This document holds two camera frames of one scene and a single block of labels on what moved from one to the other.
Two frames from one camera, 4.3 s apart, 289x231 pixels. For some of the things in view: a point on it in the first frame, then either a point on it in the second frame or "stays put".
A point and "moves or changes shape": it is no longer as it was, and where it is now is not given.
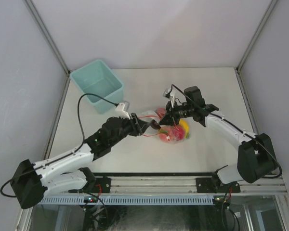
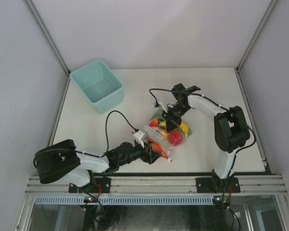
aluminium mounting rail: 176,185 stays put
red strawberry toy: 164,135 -> 154,122
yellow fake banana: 185,127 stays put
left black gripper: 137,125 -> 151,155
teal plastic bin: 96,77 stays put
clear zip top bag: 171,134 moves or changes shape
